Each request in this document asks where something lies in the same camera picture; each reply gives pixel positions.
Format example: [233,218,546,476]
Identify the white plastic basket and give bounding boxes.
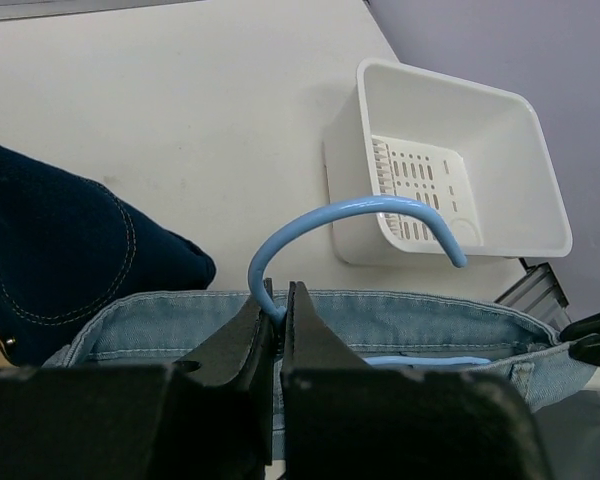
[323,59,573,263]

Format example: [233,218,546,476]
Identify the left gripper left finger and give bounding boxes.
[0,291,275,479]

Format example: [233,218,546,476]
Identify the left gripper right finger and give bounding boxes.
[281,282,552,480]

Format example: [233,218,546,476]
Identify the light blue denim skirt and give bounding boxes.
[42,288,600,461]

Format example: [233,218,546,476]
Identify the aluminium mounting rail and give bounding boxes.
[495,262,572,330]

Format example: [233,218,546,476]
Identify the light blue wire hanger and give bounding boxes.
[248,195,494,369]

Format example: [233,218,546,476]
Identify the dark blue denim skirt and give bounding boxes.
[0,145,216,366]

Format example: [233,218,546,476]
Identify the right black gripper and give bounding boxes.
[559,307,600,426]

